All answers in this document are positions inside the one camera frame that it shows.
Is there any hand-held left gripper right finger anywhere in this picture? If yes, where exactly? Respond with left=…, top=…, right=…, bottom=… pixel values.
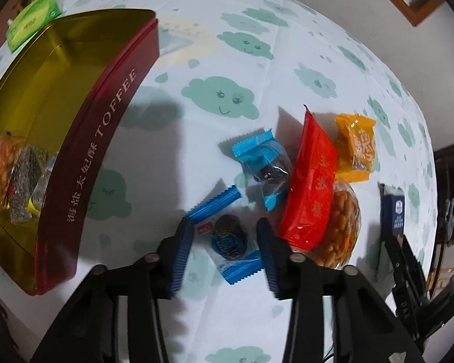
left=255, top=217, right=426, bottom=363

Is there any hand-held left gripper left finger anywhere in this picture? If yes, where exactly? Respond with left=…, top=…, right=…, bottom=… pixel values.
left=30, top=217, right=195, bottom=363

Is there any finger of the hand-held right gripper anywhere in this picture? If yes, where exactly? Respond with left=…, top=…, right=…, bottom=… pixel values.
left=380, top=235, right=412, bottom=293
left=401, top=235, right=428, bottom=296

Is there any blue cookie packet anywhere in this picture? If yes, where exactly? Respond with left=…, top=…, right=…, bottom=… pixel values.
left=199, top=214, right=265, bottom=285
left=218, top=128, right=293, bottom=212

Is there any dark blue snack packet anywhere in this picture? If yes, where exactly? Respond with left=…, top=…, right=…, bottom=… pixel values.
left=378, top=182, right=406, bottom=240

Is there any round peanut brittle packet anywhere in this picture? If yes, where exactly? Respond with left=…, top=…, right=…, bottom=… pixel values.
left=310, top=179, right=362, bottom=271

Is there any blue candy stick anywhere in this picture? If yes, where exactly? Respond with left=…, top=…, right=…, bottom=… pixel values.
left=185, top=185, right=243, bottom=224

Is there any red snack packet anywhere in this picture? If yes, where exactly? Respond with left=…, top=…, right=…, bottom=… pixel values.
left=278, top=104, right=339, bottom=252

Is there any orange snack packet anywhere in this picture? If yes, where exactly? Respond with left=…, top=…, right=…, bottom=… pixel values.
left=334, top=113, right=378, bottom=184

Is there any yellow snack packet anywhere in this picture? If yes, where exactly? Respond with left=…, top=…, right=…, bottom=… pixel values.
left=26, top=155, right=59, bottom=216

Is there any red tin box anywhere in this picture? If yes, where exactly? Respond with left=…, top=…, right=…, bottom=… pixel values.
left=0, top=8, right=160, bottom=296

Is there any black sesame block packet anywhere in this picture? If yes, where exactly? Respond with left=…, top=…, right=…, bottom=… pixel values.
left=8, top=144, right=50, bottom=224

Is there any dark wooden shelf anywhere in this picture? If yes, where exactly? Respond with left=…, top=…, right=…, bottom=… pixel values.
left=426, top=140, right=454, bottom=299

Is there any cloud print tablecloth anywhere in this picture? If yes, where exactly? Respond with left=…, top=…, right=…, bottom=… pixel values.
left=0, top=0, right=439, bottom=363

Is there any green tissue pack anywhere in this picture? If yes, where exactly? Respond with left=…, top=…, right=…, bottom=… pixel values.
left=5, top=0, right=63, bottom=54

